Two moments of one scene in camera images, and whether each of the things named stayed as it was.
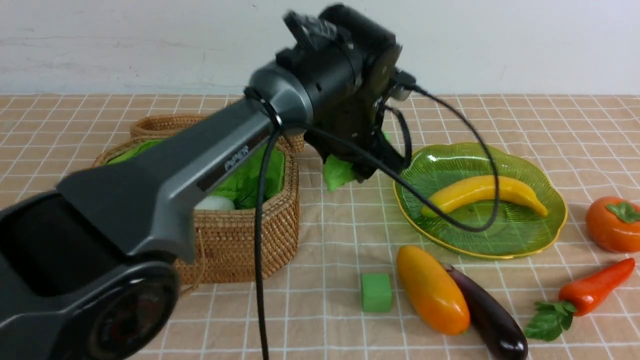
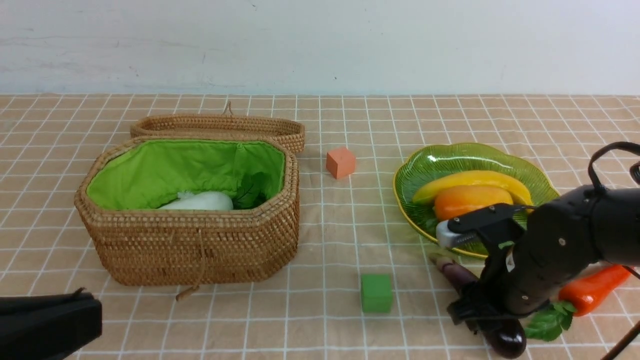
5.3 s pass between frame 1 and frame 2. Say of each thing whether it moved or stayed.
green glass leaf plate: stayed
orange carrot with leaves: stayed
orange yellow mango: moved
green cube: stayed
